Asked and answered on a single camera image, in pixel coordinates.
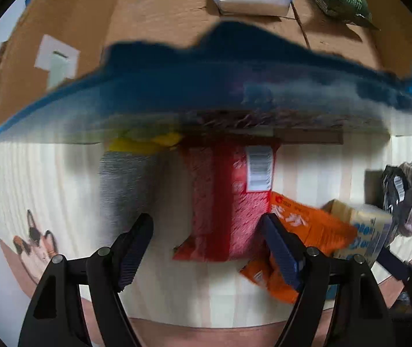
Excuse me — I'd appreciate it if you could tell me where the yellow blue tissue pack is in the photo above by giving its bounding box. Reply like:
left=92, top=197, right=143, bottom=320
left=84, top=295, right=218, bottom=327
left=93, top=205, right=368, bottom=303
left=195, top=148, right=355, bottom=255
left=322, top=199, right=392, bottom=267

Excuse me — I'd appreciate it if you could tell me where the orange snack packet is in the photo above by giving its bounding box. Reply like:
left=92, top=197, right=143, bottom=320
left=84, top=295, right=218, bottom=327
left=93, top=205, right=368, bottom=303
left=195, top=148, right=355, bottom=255
left=240, top=192, right=357, bottom=304

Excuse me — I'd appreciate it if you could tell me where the silver scrubber with yellow handle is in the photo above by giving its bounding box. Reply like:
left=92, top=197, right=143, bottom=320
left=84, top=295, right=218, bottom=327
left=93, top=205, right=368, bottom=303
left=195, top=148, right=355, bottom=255
left=99, top=132, right=182, bottom=234

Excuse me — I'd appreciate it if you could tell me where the red snack packet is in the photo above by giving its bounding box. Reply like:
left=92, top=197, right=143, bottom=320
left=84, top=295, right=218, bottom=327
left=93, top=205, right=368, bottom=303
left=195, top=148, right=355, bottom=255
left=173, top=134, right=281, bottom=262

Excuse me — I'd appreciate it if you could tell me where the black wipes packet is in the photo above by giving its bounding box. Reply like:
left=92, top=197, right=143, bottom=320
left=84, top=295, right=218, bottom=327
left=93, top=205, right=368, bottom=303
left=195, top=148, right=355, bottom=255
left=381, top=165, right=409, bottom=214

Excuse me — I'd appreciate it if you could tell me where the cardboard box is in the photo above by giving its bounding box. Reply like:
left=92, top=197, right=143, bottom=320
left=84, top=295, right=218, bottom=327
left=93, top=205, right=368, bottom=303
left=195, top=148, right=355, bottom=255
left=0, top=0, right=412, bottom=143

